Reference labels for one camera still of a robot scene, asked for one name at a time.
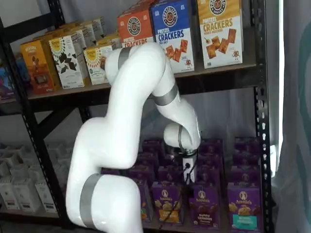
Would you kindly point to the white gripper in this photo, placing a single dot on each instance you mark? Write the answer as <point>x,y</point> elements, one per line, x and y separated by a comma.
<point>189,174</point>

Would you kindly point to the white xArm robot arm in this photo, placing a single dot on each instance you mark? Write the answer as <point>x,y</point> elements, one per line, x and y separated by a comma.
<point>109,145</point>

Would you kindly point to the blue purple snack package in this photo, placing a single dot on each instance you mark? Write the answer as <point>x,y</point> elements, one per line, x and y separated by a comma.
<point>6,85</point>

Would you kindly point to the blue snack bag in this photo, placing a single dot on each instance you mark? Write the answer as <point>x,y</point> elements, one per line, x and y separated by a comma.
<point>23,69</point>

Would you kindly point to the blue pretzel crackers box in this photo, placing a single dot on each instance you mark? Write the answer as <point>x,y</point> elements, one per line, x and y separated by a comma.
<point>170,19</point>

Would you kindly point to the purple Annie's box teal patch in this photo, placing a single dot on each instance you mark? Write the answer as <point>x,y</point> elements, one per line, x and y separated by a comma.
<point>245,206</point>

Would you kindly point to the purple Annie's box orange patch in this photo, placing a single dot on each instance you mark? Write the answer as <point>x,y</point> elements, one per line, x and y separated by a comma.
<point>167,199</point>

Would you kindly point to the cream Simple Mills box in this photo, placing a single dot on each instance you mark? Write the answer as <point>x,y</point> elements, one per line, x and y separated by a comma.
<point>109,40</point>
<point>96,65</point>

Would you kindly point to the purple Annie's box brown patch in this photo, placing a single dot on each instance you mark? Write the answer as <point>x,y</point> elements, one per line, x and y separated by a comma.
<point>207,211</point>

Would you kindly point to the white Simple Mills box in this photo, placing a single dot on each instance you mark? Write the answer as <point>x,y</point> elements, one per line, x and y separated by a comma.
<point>66,60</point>
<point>98,26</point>
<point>83,34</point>

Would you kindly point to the orange pretzel crackers box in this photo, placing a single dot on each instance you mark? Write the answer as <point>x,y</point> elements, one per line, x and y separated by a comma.
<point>136,21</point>

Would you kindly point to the white box black label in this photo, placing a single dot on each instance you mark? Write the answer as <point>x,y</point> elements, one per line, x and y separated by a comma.
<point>46,197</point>
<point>26,195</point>
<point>8,194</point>

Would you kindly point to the yellow pretzel crackers box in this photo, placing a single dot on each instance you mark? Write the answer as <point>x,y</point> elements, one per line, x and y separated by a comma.
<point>218,14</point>

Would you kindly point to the black metal shelf rack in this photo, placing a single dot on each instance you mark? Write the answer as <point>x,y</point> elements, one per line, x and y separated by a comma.
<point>261,97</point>

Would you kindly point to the pale fabric backdrop teal print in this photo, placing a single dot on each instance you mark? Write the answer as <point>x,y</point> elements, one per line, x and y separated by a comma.
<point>291,121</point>

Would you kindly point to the orange Revival snack box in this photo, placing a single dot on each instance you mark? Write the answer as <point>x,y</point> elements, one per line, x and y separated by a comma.
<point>36,63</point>

